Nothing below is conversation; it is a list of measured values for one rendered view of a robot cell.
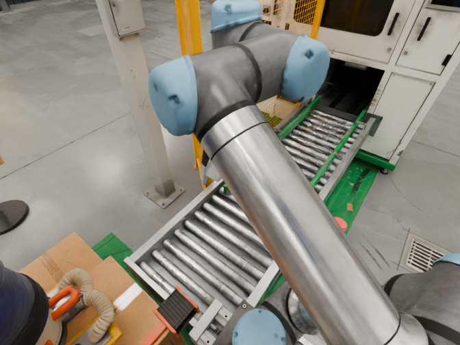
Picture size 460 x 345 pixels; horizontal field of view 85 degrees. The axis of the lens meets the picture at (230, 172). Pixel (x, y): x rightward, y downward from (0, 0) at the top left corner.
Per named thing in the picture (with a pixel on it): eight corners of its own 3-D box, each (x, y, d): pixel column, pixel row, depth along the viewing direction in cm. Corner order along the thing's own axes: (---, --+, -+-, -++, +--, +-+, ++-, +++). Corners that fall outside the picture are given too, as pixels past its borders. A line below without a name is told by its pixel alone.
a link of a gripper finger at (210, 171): (205, 197, 53) (226, 160, 50) (192, 181, 57) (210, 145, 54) (215, 197, 56) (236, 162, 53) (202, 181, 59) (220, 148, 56)
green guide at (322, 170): (360, 117, 249) (363, 109, 242) (371, 120, 244) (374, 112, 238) (279, 227, 158) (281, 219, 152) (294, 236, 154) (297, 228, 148)
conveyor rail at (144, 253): (304, 111, 284) (308, 96, 270) (308, 113, 282) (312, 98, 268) (137, 272, 153) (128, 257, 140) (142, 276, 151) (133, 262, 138)
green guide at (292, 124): (309, 100, 272) (311, 93, 266) (319, 103, 267) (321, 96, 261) (214, 188, 182) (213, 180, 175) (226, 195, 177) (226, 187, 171)
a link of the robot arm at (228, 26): (235, 10, 31) (198, -2, 36) (234, 92, 39) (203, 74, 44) (278, 1, 35) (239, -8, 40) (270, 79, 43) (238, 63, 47)
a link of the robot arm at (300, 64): (269, 124, 31) (215, 90, 37) (326, 96, 35) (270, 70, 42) (277, 57, 25) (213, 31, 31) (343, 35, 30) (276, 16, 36)
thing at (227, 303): (308, 113, 281) (310, 106, 275) (363, 132, 255) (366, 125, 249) (142, 276, 151) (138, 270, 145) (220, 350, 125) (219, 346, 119)
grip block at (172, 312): (179, 291, 73) (176, 284, 70) (200, 312, 69) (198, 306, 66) (156, 315, 69) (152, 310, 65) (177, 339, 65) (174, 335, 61)
